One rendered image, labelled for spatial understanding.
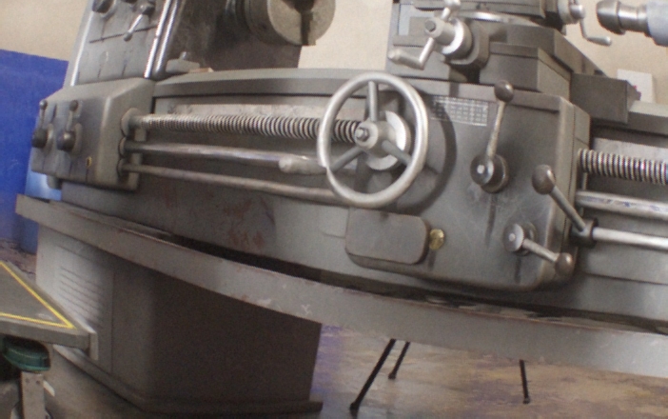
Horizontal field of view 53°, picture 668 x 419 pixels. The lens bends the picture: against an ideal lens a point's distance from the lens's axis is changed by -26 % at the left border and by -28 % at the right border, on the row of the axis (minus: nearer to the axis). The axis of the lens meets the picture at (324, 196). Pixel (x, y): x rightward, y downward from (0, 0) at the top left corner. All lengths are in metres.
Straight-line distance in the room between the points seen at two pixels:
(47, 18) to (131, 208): 3.56
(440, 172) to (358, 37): 4.82
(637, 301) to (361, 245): 0.53
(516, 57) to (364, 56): 4.78
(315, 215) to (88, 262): 0.78
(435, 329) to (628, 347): 0.39
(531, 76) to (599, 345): 0.44
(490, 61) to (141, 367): 1.16
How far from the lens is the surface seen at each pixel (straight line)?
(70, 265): 2.32
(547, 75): 1.26
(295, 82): 1.74
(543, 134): 1.21
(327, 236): 1.65
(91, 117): 2.11
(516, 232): 1.17
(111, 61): 2.35
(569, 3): 1.40
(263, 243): 1.77
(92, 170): 2.05
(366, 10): 6.12
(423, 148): 1.24
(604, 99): 1.32
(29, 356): 1.29
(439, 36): 1.23
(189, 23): 2.16
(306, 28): 2.14
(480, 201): 1.26
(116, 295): 2.08
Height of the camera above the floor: 0.57
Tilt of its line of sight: 1 degrees up
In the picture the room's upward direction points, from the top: 9 degrees clockwise
